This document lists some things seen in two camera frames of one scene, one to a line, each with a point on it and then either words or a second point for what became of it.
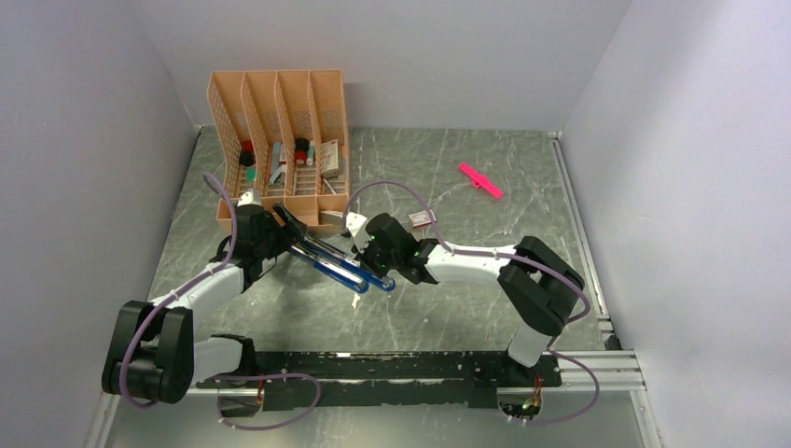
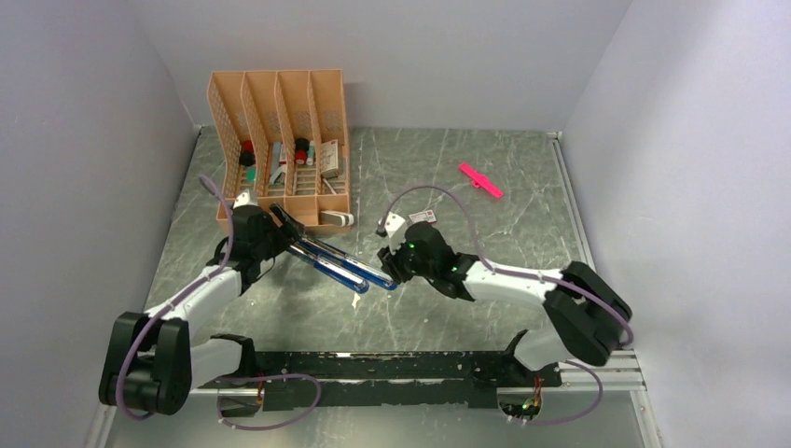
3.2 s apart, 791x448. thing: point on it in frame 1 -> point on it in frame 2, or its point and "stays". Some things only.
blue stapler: (346, 260) stays
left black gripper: (288, 233) stays
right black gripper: (366, 262) -> (391, 263)
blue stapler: (350, 278) stays
